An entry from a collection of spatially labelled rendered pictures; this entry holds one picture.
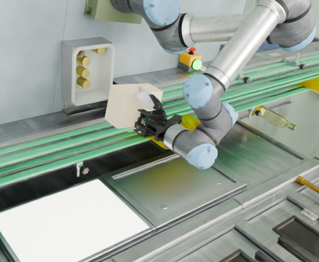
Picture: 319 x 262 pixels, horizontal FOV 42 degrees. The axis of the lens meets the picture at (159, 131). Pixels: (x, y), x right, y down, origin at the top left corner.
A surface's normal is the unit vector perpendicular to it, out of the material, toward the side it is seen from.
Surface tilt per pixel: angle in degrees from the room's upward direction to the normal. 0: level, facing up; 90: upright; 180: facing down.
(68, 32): 0
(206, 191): 90
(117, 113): 90
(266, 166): 90
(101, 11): 2
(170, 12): 8
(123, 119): 0
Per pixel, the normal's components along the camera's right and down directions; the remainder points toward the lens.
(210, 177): 0.11, -0.87
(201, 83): -0.42, -0.51
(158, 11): 0.55, 0.38
